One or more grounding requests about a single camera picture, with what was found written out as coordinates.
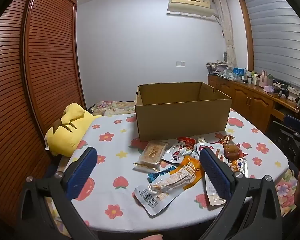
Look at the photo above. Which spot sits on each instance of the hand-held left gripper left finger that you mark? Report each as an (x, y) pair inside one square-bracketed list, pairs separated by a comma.
[(81, 173)]

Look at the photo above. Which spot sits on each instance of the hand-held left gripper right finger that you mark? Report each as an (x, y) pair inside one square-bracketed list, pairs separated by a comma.
[(216, 176)]

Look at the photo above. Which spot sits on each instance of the orange bread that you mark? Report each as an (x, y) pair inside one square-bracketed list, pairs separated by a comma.
[(231, 152)]

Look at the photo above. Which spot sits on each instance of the orange chicken feet packet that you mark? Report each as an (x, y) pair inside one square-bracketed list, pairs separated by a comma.
[(172, 182)]

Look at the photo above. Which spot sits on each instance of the clear cake packet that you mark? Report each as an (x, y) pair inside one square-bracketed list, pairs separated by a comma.
[(152, 155)]

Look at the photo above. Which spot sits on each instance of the brown cardboard box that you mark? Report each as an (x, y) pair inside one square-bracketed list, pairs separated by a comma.
[(182, 117)]

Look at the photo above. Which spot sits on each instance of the person's left hand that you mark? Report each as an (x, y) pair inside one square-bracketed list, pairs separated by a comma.
[(151, 237)]

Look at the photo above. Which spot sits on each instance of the white red snack packet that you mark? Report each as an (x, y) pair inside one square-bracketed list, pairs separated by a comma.
[(218, 152), (176, 155)]

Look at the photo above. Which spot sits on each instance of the white beige snack packet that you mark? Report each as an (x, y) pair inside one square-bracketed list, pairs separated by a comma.
[(213, 200)]

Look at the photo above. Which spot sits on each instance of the small silver snack packet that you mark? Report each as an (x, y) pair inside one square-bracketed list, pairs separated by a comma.
[(240, 167)]

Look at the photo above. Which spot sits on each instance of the copper foil snack packet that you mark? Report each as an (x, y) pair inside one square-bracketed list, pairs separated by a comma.
[(228, 139)]

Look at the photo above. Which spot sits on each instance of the small white bar packet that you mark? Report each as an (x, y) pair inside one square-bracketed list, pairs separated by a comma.
[(202, 139)]

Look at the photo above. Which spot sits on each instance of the yellow plush pillow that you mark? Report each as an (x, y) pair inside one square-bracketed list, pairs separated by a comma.
[(65, 135)]

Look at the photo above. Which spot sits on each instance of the white floral tablecloth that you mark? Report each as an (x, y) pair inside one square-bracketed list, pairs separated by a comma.
[(115, 135)]

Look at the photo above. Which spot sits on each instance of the small blue snack packet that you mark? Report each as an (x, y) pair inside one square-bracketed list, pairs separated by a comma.
[(162, 173)]

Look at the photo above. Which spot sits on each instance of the wooden sideboard cabinet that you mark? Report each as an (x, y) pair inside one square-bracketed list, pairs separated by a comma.
[(247, 100)]

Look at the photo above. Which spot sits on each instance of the blue white packs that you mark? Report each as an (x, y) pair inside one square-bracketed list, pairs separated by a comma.
[(238, 71)]

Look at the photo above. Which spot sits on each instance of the clear plastic bag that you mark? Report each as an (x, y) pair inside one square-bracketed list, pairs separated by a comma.
[(227, 75)]

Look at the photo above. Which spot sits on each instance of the window with grey blind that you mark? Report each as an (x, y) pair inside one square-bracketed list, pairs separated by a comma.
[(277, 42)]

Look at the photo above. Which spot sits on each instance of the pile of folded cloths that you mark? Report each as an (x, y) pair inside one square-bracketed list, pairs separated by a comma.
[(216, 67)]

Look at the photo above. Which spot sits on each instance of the wooden louvered wardrobe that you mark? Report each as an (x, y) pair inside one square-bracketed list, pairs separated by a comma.
[(40, 67)]

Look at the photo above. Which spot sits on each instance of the cream floral curtain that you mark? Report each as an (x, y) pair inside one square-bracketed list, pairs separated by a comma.
[(227, 35)]

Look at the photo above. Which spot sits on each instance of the white wall switch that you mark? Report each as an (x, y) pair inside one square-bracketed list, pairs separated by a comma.
[(180, 63)]

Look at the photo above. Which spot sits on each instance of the wall air conditioner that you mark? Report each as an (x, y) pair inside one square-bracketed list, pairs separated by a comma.
[(190, 5)]

